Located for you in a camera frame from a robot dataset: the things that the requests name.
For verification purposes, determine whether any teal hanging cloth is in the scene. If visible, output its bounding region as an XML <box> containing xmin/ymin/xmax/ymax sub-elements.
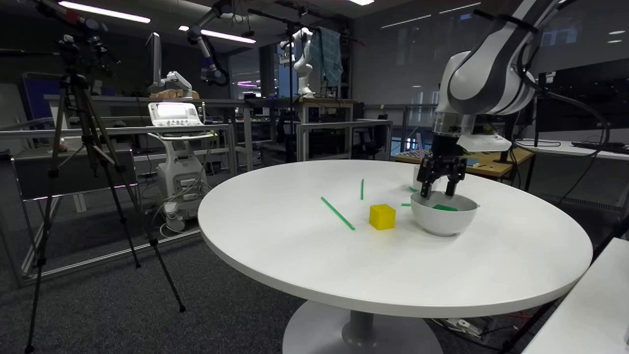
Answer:
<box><xmin>313</xmin><ymin>28</ymin><xmax>345</xmax><ymax>93</ymax></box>

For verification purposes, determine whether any white medical cart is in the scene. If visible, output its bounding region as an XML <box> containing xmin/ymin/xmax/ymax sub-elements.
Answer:
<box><xmin>144</xmin><ymin>99</ymin><xmax>221</xmax><ymax>236</ymax></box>

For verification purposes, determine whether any wooden desk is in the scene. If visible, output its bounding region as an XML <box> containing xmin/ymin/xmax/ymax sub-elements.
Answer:
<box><xmin>396</xmin><ymin>146</ymin><xmax>539</xmax><ymax>183</ymax></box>

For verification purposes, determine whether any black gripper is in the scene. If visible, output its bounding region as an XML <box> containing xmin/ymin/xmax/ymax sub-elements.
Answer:
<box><xmin>417</xmin><ymin>134</ymin><xmax>471</xmax><ymax>201</ymax></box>

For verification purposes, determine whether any large black monitor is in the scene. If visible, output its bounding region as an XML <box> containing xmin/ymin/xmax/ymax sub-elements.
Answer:
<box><xmin>533</xmin><ymin>59</ymin><xmax>629</xmax><ymax>136</ymax></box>

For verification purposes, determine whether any white table pedestal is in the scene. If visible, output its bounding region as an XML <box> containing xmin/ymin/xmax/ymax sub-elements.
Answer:
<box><xmin>282</xmin><ymin>299</ymin><xmax>447</xmax><ymax>354</ymax></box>

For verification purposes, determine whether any yellow block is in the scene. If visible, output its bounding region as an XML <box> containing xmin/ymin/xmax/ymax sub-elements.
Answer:
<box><xmin>368</xmin><ymin>203</ymin><xmax>400</xmax><ymax>232</ymax></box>

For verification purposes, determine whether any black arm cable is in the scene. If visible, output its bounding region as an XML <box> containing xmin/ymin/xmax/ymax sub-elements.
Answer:
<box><xmin>518</xmin><ymin>45</ymin><xmax>614</xmax><ymax>156</ymax></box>

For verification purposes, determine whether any long ceiling light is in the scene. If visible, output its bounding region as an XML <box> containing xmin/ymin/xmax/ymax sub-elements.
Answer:
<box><xmin>58</xmin><ymin>0</ymin><xmax>154</xmax><ymax>26</ymax></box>
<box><xmin>178</xmin><ymin>24</ymin><xmax>258</xmax><ymax>47</ymax></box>

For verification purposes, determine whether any black camera on tripod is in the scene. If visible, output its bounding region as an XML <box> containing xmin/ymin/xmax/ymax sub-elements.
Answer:
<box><xmin>34</xmin><ymin>0</ymin><xmax>113</xmax><ymax>75</ymax></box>

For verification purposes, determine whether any white bowl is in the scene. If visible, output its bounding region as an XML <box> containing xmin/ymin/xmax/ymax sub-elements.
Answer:
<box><xmin>410</xmin><ymin>191</ymin><xmax>480</xmax><ymax>238</ymax></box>

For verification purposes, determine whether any long green straw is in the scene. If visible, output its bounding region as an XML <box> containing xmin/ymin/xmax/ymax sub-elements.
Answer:
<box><xmin>319</xmin><ymin>195</ymin><xmax>359</xmax><ymax>234</ymax></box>

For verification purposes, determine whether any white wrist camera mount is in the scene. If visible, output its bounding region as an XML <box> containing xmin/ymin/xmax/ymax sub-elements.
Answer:
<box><xmin>459</xmin><ymin>132</ymin><xmax>514</xmax><ymax>156</ymax></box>

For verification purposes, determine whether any black tripod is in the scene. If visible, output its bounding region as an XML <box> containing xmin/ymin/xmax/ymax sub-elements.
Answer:
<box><xmin>22</xmin><ymin>38</ymin><xmax>189</xmax><ymax>354</ymax></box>

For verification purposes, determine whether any white desk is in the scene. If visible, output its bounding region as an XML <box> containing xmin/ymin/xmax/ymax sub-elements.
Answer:
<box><xmin>522</xmin><ymin>236</ymin><xmax>629</xmax><ymax>354</ymax></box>

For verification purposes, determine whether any metal workbench frame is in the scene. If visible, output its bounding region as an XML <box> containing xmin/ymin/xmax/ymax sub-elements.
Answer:
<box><xmin>294</xmin><ymin>97</ymin><xmax>398</xmax><ymax>163</ymax></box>

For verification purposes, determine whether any crumpled bag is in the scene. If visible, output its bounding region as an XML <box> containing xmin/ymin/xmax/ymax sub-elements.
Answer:
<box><xmin>148</xmin><ymin>69</ymin><xmax>197</xmax><ymax>104</ymax></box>

